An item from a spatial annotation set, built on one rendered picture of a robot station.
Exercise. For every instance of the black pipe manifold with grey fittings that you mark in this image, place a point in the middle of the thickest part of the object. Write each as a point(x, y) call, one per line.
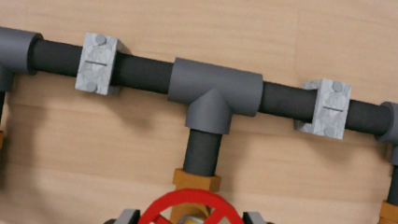
point(213, 93)

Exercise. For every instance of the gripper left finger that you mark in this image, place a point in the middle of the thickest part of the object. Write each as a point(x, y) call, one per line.
point(127, 216)

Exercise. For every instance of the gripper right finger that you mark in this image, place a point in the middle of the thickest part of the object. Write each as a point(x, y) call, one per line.
point(254, 218)

